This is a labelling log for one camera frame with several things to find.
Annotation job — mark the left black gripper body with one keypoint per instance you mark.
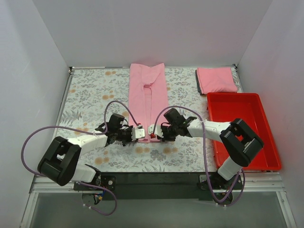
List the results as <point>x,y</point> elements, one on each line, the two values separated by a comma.
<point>129,136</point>

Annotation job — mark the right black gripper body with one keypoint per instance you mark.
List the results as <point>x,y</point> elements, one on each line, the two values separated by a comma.
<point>163,132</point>

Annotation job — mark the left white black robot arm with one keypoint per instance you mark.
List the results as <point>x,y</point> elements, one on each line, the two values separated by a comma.
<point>60,162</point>

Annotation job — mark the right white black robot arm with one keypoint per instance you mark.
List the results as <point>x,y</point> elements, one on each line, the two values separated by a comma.
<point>239,140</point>

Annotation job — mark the folded pink t shirt stack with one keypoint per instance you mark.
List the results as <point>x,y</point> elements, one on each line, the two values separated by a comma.
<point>220,80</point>

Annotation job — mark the floral patterned table mat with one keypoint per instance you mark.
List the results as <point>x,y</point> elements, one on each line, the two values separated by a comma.
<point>95,94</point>

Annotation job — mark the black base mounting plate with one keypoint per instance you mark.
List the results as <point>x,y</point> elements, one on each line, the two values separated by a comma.
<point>157,185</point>

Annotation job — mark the red plastic bin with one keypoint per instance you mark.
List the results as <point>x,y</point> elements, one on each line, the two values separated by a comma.
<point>226,107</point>

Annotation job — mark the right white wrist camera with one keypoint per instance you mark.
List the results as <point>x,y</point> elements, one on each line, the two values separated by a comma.
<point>155,131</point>

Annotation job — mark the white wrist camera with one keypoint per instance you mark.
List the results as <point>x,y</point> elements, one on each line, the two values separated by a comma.
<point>138,133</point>
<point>155,131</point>

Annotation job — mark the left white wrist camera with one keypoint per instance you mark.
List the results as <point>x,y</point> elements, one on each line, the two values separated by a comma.
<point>138,133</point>

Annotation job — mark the aluminium frame rail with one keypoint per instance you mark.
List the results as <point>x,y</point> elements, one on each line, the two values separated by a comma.
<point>160,200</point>

